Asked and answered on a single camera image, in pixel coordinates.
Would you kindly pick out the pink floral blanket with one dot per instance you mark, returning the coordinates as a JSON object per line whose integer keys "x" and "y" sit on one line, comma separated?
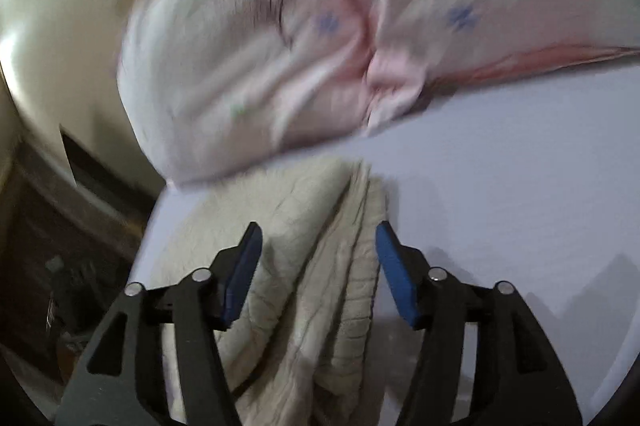
{"x": 320, "y": 35}

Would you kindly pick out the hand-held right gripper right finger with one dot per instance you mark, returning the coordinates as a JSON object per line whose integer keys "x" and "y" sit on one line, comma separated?
{"x": 397, "y": 273}

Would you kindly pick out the dark wooden nightstand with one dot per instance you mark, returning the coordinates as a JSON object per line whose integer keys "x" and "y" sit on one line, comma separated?
{"x": 45, "y": 266}

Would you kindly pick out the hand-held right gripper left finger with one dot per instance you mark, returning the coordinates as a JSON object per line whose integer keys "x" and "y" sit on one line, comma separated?
{"x": 243, "y": 273}

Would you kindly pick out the cream knit garment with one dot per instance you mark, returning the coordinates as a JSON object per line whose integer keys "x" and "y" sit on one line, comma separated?
{"x": 320, "y": 281}

